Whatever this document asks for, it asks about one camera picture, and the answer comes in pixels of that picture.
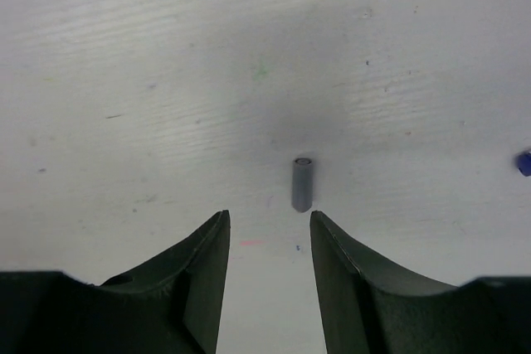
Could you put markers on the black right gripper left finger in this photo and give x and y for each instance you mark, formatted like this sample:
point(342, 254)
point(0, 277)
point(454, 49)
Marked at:
point(171, 303)

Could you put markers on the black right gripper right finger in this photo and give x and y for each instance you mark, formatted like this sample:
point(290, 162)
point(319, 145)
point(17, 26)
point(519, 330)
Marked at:
point(370, 304)

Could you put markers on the grey pen cap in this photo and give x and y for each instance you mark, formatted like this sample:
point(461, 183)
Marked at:
point(302, 184)

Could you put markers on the purple capped white marker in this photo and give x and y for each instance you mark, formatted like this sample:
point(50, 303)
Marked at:
point(522, 162)

